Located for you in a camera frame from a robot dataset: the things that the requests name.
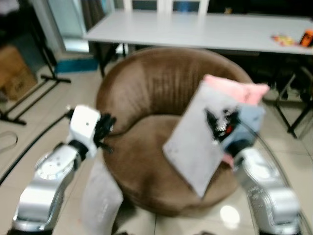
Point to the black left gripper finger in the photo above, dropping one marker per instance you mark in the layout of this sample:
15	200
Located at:
111	122
106	145

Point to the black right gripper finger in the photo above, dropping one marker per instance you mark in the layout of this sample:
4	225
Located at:
231	116
212	122

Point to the grey square pillow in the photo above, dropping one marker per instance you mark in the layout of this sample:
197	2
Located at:
195	147
100	200

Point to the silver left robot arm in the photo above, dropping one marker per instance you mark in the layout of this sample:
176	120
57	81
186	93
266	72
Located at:
46	186

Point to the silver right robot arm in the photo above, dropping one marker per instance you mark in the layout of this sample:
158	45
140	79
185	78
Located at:
269	191

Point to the pink pillow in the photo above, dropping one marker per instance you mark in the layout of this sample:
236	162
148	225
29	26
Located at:
234	90

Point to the brown round velvet sofa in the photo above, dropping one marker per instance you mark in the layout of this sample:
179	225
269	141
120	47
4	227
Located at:
146	88

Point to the black metal rack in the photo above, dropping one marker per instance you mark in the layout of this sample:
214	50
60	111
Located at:
56	79

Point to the white folding table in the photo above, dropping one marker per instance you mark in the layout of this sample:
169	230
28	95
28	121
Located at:
195	32

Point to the yellow red snack packet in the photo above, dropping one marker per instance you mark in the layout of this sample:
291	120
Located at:
283	40

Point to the brown cardboard box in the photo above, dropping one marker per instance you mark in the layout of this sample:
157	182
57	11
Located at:
14	73

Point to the orange can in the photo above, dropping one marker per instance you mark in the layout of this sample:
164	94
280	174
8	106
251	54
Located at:
307	38

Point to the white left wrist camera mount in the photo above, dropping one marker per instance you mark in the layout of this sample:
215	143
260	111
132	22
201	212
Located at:
84	125

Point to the white glass door frame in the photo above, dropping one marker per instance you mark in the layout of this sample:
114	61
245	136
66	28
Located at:
49	24

